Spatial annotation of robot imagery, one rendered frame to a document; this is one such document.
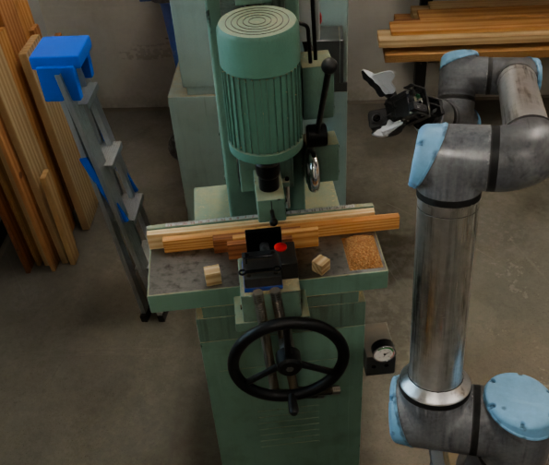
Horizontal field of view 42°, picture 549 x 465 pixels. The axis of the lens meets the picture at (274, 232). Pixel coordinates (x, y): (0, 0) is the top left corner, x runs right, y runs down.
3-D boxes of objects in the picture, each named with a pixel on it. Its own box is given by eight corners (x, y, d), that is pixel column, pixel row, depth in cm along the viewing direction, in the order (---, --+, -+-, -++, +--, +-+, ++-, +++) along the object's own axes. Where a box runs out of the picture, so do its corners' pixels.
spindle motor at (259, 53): (231, 170, 161) (216, 41, 141) (227, 129, 175) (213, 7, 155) (307, 162, 162) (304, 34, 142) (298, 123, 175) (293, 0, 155)
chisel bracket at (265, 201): (258, 228, 178) (256, 201, 172) (255, 195, 188) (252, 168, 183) (288, 225, 178) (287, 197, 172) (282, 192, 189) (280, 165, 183)
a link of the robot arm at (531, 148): (578, 140, 113) (542, 48, 171) (496, 137, 116) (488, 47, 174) (567, 207, 118) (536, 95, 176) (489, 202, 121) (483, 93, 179)
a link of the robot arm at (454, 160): (467, 470, 151) (504, 143, 114) (385, 459, 155) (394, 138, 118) (468, 420, 163) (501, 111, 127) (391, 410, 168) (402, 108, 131)
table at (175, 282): (148, 342, 170) (143, 325, 166) (152, 257, 193) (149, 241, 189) (397, 315, 172) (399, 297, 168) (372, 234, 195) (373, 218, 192)
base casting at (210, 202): (197, 343, 186) (194, 319, 180) (196, 209, 230) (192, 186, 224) (366, 325, 187) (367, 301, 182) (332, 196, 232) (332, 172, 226)
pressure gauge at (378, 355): (372, 368, 189) (373, 348, 184) (369, 357, 192) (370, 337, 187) (395, 365, 189) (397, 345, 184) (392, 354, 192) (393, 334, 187)
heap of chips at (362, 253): (350, 270, 176) (350, 262, 174) (340, 238, 186) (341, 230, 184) (383, 267, 177) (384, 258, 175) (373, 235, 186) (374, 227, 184)
